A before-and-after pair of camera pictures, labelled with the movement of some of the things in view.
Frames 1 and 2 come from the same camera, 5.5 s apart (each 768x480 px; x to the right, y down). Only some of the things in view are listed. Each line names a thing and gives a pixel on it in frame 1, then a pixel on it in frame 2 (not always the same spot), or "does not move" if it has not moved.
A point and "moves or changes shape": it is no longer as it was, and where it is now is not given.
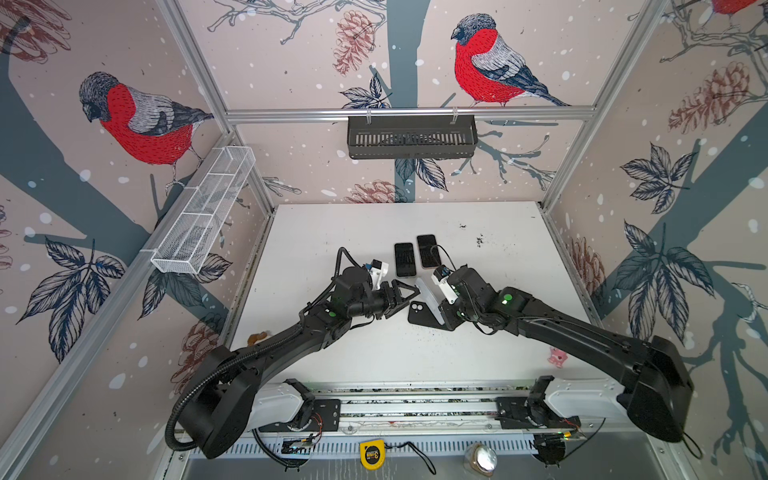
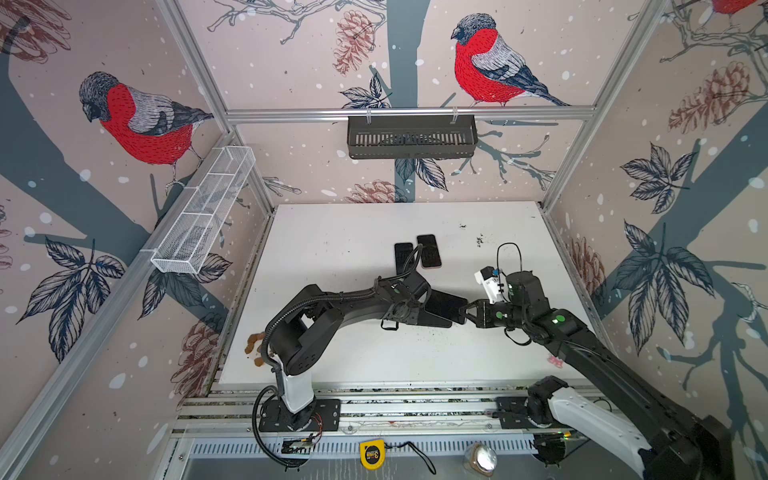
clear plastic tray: (186, 238) does not move
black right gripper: (445, 310) -> (480, 316)
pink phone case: (429, 253) does not move
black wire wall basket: (412, 137) does not move
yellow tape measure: (372, 454) does not move
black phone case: (420, 314) moves or changes shape
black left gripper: (386, 297) -> (416, 315)
